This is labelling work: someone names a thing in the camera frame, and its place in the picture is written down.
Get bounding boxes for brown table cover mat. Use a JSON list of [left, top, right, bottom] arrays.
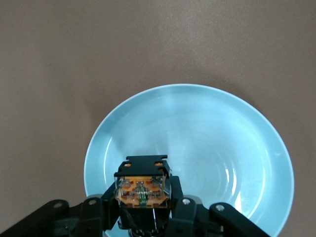
[[0, 0, 316, 237]]

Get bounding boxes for orange and black switch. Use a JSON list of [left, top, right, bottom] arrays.
[[114, 155, 173, 234]]

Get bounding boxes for light blue round plate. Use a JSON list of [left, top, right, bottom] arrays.
[[83, 83, 295, 237]]

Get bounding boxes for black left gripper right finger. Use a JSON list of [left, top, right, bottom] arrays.
[[170, 175, 274, 237]]

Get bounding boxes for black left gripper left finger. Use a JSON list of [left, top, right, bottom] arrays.
[[0, 184, 120, 237]]

